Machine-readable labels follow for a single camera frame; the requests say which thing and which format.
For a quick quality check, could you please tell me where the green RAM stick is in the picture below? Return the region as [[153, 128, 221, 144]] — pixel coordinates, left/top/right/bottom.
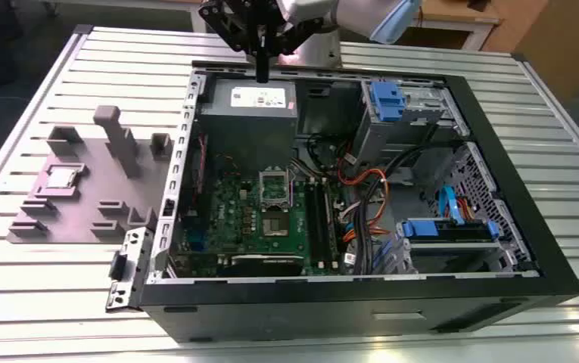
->
[[322, 178, 344, 268]]

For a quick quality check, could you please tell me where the thin wire locking lever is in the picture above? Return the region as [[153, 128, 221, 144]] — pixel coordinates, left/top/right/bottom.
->
[[288, 166, 300, 209]]

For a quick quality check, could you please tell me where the orange power wire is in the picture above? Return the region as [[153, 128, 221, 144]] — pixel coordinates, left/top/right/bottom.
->
[[456, 198, 483, 226]]

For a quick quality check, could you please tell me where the grey metal drive cage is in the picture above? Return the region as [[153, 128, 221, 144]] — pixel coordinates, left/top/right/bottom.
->
[[358, 77, 473, 166]]

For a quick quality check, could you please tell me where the CPU socket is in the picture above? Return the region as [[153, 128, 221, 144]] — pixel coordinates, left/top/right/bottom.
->
[[261, 211, 293, 237]]

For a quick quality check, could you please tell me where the black open PC case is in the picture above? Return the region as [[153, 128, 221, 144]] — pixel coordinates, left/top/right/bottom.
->
[[105, 60, 579, 343]]

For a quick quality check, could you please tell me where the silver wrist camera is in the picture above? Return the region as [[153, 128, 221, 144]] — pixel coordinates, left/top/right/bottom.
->
[[275, 0, 342, 26]]

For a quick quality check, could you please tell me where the black looped cable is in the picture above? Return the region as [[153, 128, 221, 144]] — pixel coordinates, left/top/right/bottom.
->
[[307, 132, 351, 171]]

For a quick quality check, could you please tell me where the metal socket cover frame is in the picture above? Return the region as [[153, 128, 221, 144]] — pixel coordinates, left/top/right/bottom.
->
[[259, 165, 293, 209]]

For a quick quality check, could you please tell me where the green motherboard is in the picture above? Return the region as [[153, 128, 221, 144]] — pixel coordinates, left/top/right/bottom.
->
[[170, 166, 351, 279]]

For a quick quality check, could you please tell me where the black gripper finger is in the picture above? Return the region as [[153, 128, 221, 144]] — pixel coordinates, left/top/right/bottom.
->
[[199, 0, 265, 83], [263, 11, 332, 83]]

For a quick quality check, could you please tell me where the black cable bundle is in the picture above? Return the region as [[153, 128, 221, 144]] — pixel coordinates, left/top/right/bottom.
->
[[354, 141, 452, 275]]

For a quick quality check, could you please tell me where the silver CPU green edge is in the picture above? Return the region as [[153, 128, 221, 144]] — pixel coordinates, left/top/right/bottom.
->
[[49, 169, 77, 189]]

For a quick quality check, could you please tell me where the red black fan wire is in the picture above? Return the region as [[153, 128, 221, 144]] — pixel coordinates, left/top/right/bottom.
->
[[196, 135, 211, 197]]

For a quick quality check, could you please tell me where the hard disk in blue carrier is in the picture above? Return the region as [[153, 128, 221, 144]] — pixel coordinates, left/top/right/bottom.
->
[[399, 217, 502, 244]]

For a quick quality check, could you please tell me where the black RAM slot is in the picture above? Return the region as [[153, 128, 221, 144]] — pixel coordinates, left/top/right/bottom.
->
[[304, 178, 324, 268], [309, 178, 330, 268], [316, 178, 336, 268]]

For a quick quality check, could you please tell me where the grey metal disk bay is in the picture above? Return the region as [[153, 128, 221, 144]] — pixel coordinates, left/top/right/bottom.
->
[[395, 221, 527, 274]]

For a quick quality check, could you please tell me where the orange wire bundle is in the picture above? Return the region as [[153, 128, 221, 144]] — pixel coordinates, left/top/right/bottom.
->
[[338, 166, 392, 243]]

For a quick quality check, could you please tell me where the blue plastic drive latch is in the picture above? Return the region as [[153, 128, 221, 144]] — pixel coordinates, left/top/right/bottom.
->
[[370, 81, 408, 123]]

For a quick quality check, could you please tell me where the black graphics card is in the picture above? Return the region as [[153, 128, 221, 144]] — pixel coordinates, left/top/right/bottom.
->
[[216, 252, 307, 278]]

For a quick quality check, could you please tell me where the brown wooden cabinet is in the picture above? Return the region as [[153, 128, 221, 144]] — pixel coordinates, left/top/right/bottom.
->
[[481, 0, 579, 105]]

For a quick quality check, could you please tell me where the grey plastic parts rack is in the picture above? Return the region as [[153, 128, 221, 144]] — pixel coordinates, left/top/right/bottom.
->
[[6, 105, 177, 245]]

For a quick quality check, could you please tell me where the grey power supply unit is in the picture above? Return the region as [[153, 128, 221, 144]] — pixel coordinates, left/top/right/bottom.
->
[[197, 78, 300, 178]]

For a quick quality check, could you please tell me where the wooden top desk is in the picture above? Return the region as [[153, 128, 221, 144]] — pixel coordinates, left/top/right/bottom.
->
[[188, 0, 503, 52]]

